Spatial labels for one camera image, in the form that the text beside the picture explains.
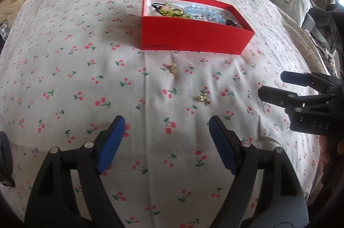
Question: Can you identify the cherry print bedsheet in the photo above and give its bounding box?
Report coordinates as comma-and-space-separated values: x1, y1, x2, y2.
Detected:
0, 0, 334, 228

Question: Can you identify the red jewelry box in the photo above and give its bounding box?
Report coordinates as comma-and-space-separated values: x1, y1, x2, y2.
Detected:
139, 0, 256, 56

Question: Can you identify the blue bead bracelet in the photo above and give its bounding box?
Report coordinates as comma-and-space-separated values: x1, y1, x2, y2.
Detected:
184, 5, 229, 24

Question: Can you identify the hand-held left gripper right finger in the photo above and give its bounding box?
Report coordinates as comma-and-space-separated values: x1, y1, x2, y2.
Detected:
209, 115, 309, 228

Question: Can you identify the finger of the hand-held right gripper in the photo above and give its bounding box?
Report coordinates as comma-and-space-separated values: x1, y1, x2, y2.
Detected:
280, 71, 339, 89
258, 85, 337, 111

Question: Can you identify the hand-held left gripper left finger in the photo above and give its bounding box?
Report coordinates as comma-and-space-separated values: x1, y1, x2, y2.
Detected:
24, 115, 127, 228

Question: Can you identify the black hair tie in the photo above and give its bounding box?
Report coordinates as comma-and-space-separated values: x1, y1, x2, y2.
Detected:
151, 2, 167, 16

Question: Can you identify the dark bead bracelet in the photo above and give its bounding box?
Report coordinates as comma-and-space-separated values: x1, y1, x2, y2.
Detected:
224, 18, 244, 29

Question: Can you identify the green yellow charm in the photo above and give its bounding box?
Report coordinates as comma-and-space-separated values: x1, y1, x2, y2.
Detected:
161, 3, 189, 19

